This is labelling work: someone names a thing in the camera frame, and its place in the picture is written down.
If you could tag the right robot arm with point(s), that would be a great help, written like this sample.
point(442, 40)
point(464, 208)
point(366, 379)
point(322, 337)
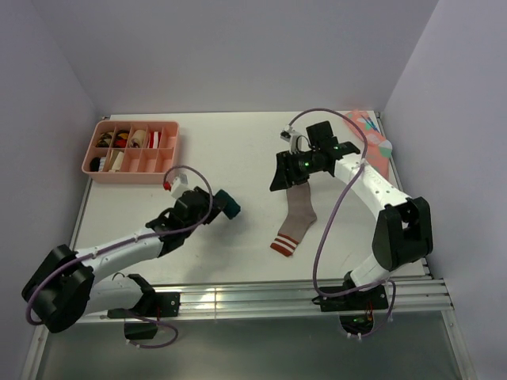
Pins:
point(403, 232)

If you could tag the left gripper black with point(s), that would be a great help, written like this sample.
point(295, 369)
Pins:
point(215, 210)

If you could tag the rolled black white sock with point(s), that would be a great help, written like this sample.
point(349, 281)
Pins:
point(97, 164)

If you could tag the taupe sock red striped cuff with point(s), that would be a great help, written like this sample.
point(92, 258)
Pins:
point(300, 217)

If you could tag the aluminium rail frame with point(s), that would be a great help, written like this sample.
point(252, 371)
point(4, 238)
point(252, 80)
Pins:
point(246, 311)

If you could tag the rolled red white sock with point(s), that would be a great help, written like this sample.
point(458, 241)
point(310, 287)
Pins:
point(154, 139)

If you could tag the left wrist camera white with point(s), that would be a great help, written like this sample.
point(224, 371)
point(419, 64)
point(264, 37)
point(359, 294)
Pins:
point(178, 186)

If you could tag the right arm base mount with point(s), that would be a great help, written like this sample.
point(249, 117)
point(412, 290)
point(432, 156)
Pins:
point(363, 303)

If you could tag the pink patterned sock pair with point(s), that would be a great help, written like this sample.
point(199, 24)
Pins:
point(379, 148)

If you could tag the rolled brown black sock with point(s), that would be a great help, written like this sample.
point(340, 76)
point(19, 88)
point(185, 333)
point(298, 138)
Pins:
point(104, 140)

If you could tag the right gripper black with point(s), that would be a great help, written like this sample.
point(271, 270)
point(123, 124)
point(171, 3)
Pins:
point(283, 178)

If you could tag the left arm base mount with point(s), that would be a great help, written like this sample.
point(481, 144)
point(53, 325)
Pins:
point(149, 314)

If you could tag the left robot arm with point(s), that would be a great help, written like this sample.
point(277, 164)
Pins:
point(70, 284)

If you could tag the rolled beige sock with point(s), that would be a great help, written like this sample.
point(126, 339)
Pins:
point(116, 160)

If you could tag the dark green patterned sock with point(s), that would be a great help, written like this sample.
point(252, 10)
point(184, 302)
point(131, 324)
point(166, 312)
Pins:
point(227, 204)

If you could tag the rolled dark red sock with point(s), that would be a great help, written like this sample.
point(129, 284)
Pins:
point(121, 139)

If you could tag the pink divided organizer tray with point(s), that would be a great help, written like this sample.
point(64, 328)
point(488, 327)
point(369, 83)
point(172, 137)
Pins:
point(140, 165)

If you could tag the rolled tan pink sock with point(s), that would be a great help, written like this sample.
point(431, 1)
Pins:
point(137, 139)

